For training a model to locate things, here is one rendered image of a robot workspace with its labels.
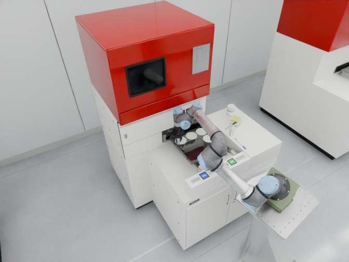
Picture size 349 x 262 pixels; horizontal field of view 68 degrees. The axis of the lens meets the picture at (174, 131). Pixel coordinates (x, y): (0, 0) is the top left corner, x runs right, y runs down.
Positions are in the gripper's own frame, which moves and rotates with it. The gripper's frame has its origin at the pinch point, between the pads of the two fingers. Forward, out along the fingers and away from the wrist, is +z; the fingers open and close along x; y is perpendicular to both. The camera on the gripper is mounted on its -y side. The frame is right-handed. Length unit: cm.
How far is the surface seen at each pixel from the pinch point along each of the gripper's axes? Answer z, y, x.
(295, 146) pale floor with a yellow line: 91, 156, -92
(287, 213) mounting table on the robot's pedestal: 9, -15, -97
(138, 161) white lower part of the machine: 17.6, -20.2, 27.9
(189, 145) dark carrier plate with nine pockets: 1.4, 5.1, -9.6
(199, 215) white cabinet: 37, -31, -38
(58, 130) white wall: 66, 7, 183
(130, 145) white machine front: -4.2, -24.5, 30.4
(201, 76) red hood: -52, 29, -6
